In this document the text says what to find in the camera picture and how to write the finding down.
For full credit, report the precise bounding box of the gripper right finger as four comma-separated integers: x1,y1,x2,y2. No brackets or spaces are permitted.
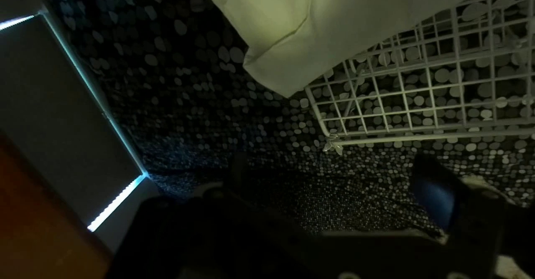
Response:
411,154,508,279

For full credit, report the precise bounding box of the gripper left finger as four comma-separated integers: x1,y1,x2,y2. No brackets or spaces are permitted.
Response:
110,153,324,279

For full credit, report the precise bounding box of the white bedsheet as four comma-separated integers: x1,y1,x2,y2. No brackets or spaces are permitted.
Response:
205,0,507,98

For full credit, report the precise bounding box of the black dotted cloth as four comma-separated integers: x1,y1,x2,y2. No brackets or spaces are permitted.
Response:
31,0,535,234

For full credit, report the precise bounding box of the grey panel with lit edge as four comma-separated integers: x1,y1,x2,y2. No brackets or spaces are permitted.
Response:
0,9,150,233

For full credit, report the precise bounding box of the white wire rack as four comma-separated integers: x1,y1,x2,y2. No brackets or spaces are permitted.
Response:
304,0,535,155

